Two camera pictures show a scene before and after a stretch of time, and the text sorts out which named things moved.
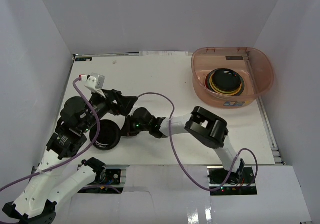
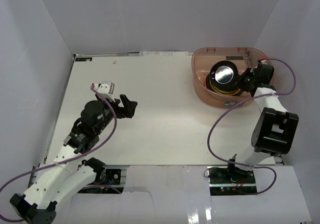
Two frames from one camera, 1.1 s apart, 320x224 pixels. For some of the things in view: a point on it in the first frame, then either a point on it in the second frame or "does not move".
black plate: x=109 y=136 → x=223 y=73
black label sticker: x=84 y=59 does not move
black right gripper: x=127 y=129 → x=240 y=80
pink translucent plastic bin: x=256 y=67 does not move
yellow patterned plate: x=222 y=92 does not move
